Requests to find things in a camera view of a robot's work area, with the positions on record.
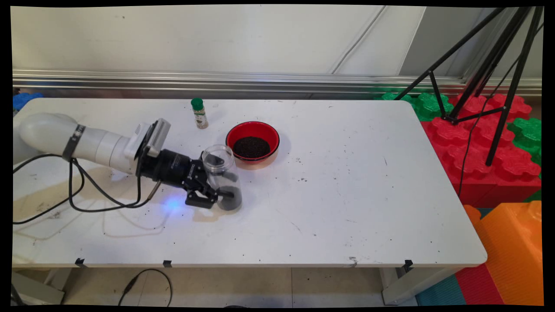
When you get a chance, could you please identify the black floor cable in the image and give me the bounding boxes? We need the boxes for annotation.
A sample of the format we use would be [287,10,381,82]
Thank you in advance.
[118,269,173,307]

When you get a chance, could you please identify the green capped spice bottle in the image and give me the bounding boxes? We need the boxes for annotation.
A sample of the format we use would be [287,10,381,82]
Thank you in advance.
[191,98,209,129]

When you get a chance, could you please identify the red foam floor mat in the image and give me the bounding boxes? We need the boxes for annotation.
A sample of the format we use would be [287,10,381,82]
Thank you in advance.
[454,264,504,306]

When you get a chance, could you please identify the thin black tripod cable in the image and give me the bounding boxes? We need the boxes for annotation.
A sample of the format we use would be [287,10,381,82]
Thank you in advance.
[457,24,545,198]

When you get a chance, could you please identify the green giant building block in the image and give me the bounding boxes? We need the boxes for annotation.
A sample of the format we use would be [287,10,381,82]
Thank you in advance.
[375,91,454,122]
[506,118,542,166]

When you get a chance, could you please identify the white table leg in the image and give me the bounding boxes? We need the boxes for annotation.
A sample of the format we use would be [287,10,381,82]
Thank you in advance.
[12,269,65,305]
[381,265,462,305]

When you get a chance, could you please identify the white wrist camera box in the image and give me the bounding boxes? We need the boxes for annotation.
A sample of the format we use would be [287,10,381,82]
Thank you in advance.
[124,118,171,161]

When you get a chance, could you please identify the black tripod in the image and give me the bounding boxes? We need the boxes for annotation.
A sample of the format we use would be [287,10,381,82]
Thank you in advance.
[392,6,545,167]

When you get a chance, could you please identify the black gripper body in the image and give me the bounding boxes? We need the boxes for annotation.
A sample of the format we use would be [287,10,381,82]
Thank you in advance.
[137,147,209,193]

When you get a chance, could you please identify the red bowl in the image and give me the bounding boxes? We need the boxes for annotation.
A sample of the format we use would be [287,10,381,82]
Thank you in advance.
[225,121,281,169]

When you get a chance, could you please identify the black strap with lettering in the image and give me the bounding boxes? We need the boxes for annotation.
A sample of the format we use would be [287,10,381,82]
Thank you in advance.
[62,124,86,163]

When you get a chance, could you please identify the red giant building block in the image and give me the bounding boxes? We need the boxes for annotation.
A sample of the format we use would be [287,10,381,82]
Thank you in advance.
[421,93,542,208]

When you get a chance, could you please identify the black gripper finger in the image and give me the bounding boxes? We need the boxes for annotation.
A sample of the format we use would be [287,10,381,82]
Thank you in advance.
[199,150,239,182]
[186,184,235,210]

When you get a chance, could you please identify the orange giant building block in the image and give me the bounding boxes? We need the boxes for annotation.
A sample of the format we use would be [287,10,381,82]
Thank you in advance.
[463,201,545,306]

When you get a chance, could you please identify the teal foam floor mat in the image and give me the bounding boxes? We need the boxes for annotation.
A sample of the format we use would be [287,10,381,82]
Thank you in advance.
[415,274,467,306]

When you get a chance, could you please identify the black seeds in bowl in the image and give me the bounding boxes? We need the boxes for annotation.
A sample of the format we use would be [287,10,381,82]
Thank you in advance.
[233,136,271,159]

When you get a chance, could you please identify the blue giant building block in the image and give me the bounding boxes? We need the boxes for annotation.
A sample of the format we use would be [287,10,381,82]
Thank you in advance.
[13,92,44,111]

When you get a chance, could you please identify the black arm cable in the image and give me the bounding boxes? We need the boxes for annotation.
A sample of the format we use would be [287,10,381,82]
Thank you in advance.
[67,158,162,213]
[13,153,86,224]

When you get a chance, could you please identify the clear plastic jar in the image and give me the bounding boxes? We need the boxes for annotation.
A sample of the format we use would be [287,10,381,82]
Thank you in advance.
[202,144,242,211]

